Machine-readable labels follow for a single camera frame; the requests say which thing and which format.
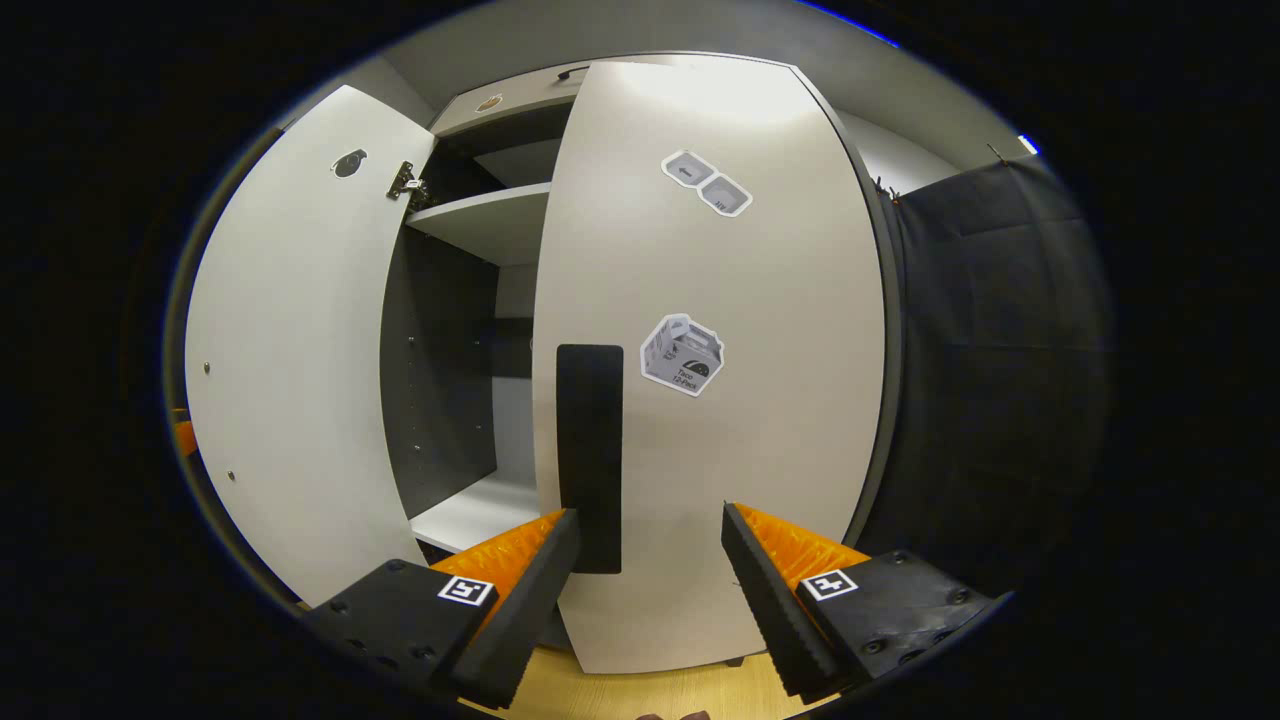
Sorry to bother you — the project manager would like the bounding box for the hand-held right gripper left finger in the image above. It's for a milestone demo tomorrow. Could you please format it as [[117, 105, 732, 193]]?
[[300, 508, 581, 709]]

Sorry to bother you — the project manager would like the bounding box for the black backdrop cloth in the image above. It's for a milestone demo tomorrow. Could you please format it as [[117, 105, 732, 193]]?
[[885, 155, 1116, 591]]

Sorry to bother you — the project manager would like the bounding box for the metal door hinge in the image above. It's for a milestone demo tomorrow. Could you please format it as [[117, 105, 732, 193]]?
[[386, 160, 429, 208]]

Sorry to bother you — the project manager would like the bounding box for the white cabinet shelf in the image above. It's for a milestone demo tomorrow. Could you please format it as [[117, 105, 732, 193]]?
[[405, 182, 553, 267], [410, 470, 541, 554]]

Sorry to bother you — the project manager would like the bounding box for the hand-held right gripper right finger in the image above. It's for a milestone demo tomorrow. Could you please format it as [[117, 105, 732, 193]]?
[[720, 502, 1001, 703]]

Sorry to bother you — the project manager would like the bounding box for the white cabinet door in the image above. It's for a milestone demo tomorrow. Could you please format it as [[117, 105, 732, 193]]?
[[185, 85, 438, 608], [530, 58, 888, 676]]

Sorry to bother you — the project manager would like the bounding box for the beige cabinet drawer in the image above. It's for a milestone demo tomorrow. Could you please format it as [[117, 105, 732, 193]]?
[[430, 62, 591, 139]]

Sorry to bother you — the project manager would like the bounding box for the black right door handle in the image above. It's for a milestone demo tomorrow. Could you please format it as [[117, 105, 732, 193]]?
[[556, 343, 625, 575]]

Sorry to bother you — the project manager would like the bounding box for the grey white cabinet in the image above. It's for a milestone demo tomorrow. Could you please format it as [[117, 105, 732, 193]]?
[[380, 50, 906, 561]]

